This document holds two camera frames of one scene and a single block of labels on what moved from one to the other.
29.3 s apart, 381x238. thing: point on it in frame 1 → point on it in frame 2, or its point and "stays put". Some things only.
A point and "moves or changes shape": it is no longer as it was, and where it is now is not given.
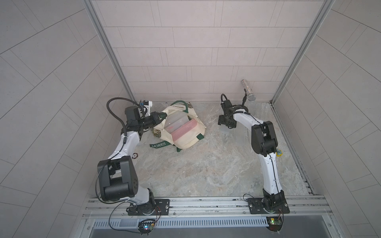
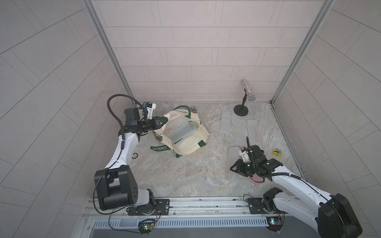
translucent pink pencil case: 192,123 → 257,178
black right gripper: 221,119 → 238,168
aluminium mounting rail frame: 230,212 stays put
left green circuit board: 146,226 stays put
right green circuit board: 275,223 stays put
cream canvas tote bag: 183,129 moves or changes shape
